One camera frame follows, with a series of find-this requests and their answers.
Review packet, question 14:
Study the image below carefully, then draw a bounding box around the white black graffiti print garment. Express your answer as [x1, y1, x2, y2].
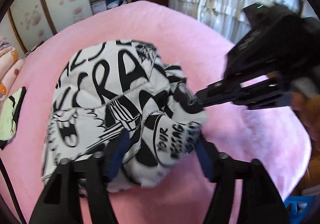
[42, 40, 207, 192]

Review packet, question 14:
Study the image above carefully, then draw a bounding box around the person's right hand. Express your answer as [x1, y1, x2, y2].
[291, 93, 320, 146]

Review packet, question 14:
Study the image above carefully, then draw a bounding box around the blue plastic basket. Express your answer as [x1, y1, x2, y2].
[284, 195, 319, 224]

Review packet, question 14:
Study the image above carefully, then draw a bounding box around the green black folded garment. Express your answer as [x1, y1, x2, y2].
[0, 87, 27, 150]

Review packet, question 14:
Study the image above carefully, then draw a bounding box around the pink bear print quilt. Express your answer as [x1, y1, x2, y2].
[0, 36, 24, 107]

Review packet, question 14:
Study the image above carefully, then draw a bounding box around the floral sliding wardrobe door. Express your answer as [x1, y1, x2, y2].
[9, 0, 93, 52]

